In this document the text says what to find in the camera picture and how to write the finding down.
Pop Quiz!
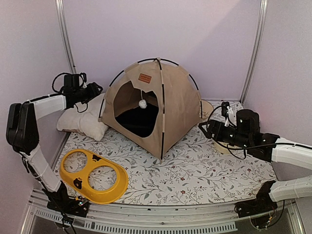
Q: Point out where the right aluminium frame post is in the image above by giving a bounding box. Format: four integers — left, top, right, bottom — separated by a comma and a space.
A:
239, 0, 268, 105

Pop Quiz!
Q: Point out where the yellow double bowl holder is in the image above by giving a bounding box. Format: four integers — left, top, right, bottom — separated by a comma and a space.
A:
59, 149, 129, 204

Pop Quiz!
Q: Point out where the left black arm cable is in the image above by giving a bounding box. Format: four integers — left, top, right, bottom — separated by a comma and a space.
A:
51, 72, 88, 113

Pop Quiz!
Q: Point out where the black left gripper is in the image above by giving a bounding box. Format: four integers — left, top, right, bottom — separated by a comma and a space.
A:
75, 81, 103, 104

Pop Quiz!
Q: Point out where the floral patterned table mat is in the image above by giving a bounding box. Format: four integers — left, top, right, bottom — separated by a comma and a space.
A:
61, 127, 276, 206

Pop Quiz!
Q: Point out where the cream ceramic pet bowl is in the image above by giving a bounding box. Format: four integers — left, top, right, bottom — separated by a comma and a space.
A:
214, 142, 231, 155

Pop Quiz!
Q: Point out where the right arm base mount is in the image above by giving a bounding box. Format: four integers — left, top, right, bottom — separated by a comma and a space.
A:
234, 180, 277, 218

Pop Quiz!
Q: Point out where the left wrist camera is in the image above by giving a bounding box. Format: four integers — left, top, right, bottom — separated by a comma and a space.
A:
79, 72, 87, 88

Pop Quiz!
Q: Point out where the white fluffy cushion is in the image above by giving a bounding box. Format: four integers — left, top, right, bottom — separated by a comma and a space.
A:
57, 93, 108, 141

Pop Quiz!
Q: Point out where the aluminium frame post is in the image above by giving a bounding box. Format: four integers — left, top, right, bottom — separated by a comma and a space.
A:
55, 0, 77, 73
239, 0, 268, 105

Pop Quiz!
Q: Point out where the black tent pole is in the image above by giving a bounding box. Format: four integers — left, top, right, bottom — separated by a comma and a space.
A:
156, 58, 165, 162
101, 58, 202, 123

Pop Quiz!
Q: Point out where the aluminium front rail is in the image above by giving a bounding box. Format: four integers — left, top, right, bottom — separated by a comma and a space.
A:
21, 189, 307, 234

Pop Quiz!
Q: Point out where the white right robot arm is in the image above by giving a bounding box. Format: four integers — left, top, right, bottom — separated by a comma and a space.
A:
199, 109, 312, 213

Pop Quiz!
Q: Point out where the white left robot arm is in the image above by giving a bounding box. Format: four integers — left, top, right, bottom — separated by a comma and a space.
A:
6, 73, 103, 192

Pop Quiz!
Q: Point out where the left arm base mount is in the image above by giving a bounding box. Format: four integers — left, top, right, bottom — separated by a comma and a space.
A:
42, 182, 90, 217

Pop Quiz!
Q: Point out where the left aluminium frame post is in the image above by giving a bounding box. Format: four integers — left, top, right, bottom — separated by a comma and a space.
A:
55, 0, 77, 73

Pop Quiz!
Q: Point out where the beige fabric pet tent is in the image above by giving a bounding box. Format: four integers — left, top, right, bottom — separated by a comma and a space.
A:
98, 58, 203, 163

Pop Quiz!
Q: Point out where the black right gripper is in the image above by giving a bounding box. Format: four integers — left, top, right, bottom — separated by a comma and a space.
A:
199, 119, 252, 151

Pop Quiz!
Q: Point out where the white pompom toy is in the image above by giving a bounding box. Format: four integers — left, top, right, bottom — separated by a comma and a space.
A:
138, 90, 147, 109

